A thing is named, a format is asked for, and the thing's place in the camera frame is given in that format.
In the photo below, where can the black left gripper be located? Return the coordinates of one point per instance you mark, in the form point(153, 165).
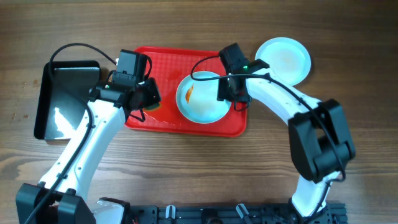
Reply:
point(153, 95)

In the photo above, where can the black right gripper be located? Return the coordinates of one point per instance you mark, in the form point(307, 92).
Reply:
point(222, 94)

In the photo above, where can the orange green sponge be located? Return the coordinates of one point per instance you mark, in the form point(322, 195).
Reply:
point(152, 107)

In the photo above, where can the white plate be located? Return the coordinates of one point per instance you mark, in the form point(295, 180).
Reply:
point(197, 101)
point(288, 59)

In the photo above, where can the white plate back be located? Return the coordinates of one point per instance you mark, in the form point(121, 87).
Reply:
point(288, 59)

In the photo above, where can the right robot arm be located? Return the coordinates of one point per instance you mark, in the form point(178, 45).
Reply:
point(319, 137)

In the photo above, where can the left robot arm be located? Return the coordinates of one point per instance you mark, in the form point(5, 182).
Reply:
point(60, 196)

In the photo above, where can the red plastic tray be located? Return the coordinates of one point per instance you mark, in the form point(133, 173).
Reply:
point(169, 67)

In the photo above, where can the black water basin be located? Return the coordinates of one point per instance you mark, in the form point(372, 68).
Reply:
point(58, 113)

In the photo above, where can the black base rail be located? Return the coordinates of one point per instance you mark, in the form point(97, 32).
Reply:
point(278, 213)

